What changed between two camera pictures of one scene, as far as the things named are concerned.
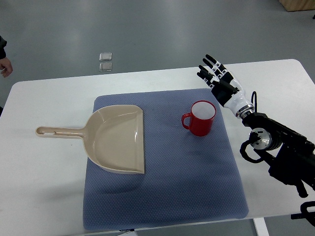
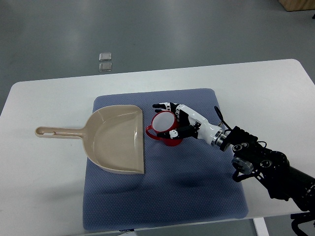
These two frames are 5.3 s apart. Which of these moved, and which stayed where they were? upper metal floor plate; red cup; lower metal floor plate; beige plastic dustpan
Moved: red cup
Stayed: beige plastic dustpan; lower metal floor plate; upper metal floor plate
